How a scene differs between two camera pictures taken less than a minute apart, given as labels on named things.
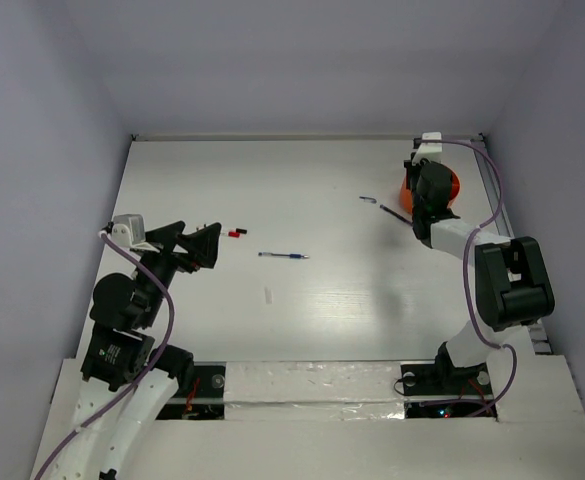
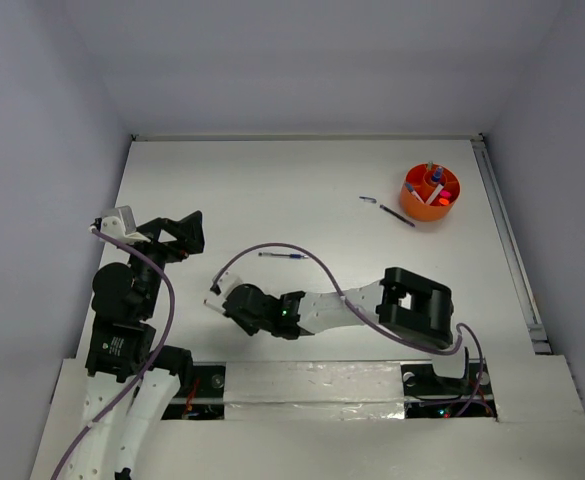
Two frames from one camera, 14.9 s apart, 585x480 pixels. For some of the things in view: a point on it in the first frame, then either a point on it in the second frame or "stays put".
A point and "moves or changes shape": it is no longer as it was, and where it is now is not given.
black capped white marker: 237,230 moves or changes shape
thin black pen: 393,213 stays put
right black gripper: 412,169 to 250,328
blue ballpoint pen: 293,256 stays put
